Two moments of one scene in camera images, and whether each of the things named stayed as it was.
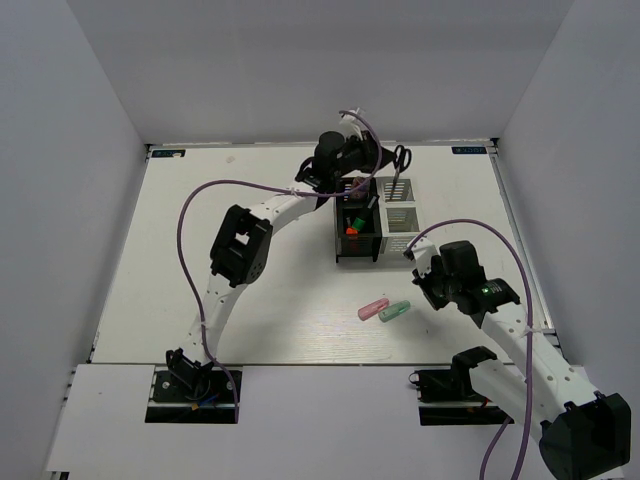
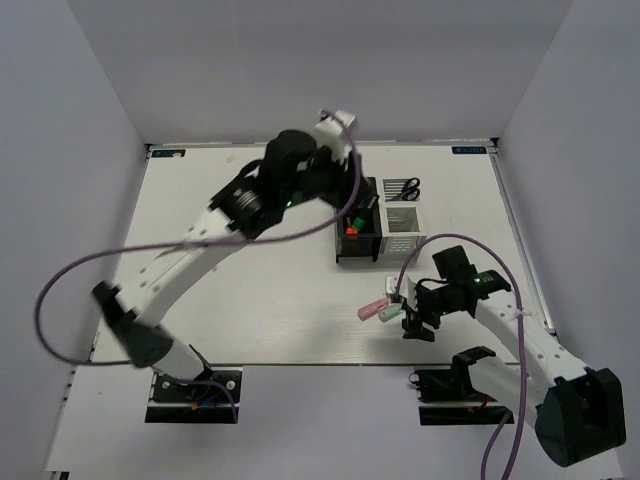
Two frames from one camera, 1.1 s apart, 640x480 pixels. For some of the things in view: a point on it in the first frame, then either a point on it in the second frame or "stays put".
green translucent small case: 390,311 stays put
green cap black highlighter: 360,219 stays put
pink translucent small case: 372,309 stays put
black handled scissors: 402,159 to 411,191
